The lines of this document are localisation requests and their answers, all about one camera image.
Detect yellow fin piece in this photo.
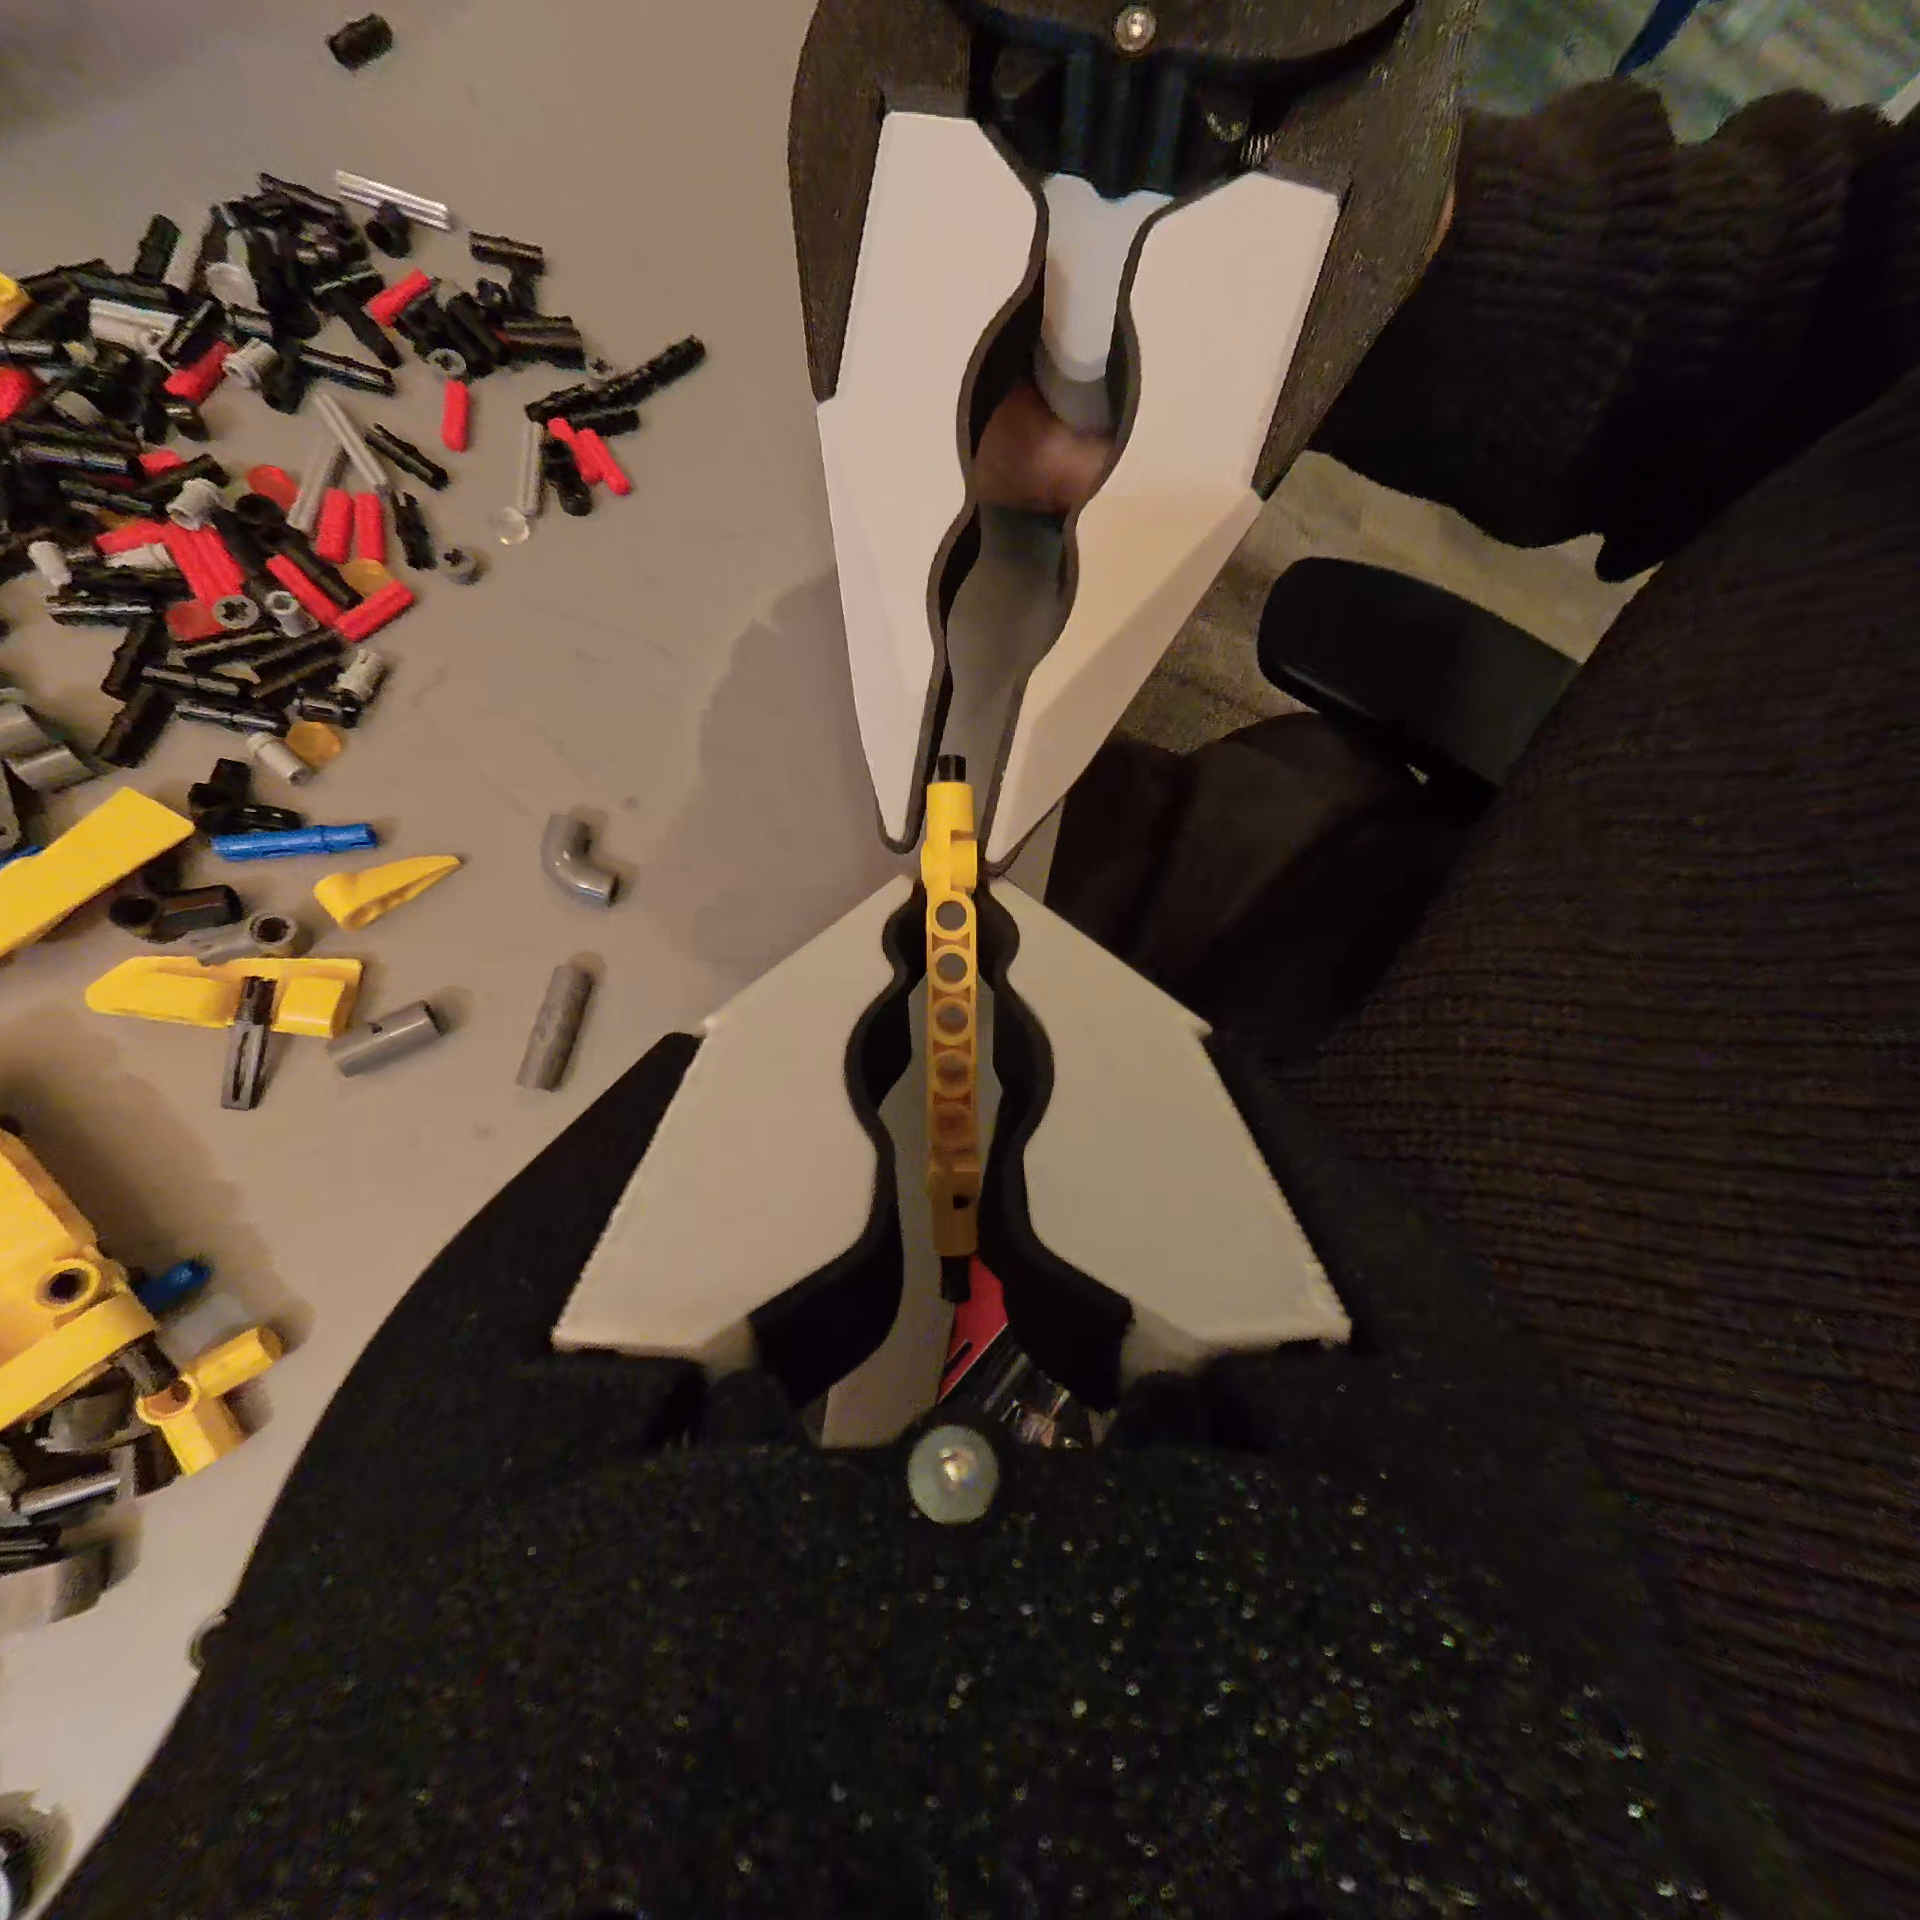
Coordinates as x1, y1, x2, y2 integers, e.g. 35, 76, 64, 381
310, 855, 463, 927

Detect yellow panel brick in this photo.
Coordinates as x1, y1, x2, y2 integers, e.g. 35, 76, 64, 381
919, 772, 995, 1260

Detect short grey tube connector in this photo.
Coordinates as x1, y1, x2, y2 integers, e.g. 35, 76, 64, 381
328, 1001, 448, 1078

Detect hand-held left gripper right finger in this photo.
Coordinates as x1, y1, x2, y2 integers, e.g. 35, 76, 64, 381
987, 883, 1354, 1377

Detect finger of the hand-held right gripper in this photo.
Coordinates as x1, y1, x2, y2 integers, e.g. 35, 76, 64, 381
815, 107, 1052, 858
982, 172, 1344, 875

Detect yellow wing piece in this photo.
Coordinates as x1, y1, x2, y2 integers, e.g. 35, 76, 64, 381
84, 955, 365, 1038

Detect yellow brick assembly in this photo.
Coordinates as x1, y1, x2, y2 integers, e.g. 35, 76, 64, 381
0, 1125, 287, 1479

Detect person's dark trousers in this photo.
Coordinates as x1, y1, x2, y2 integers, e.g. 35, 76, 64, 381
1048, 711, 1501, 1051

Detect black office chair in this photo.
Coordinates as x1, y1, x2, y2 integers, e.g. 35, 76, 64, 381
1256, 557, 1576, 788

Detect person's right forearm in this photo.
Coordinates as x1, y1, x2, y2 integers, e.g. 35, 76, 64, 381
1306, 82, 1920, 587

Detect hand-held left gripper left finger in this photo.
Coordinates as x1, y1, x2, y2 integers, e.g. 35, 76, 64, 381
551, 883, 922, 1370

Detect long grey tube connector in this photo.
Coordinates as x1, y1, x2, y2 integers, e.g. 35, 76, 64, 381
517, 963, 599, 1095

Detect pile of mixed toy bricks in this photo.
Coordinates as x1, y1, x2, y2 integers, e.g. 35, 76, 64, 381
0, 674, 467, 1629

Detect person's right hand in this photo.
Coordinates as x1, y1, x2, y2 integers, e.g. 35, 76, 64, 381
972, 394, 1122, 514

